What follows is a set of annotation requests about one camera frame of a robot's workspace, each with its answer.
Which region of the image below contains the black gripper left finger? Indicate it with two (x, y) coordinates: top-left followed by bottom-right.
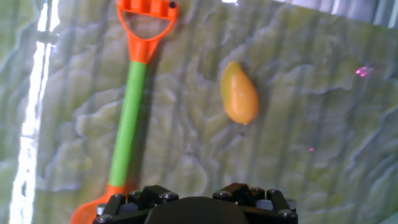
(93, 185), (180, 224)

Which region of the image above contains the green marble pattern mat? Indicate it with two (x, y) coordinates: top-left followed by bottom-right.
(0, 0), (398, 224)

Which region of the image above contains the orange shovel with green handle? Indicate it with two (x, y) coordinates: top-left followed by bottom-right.
(68, 0), (180, 224)

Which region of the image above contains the yellow toy mango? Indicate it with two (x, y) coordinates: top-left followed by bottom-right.
(220, 60), (260, 126)

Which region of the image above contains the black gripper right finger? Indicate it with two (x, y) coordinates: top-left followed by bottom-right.
(213, 182), (299, 224)

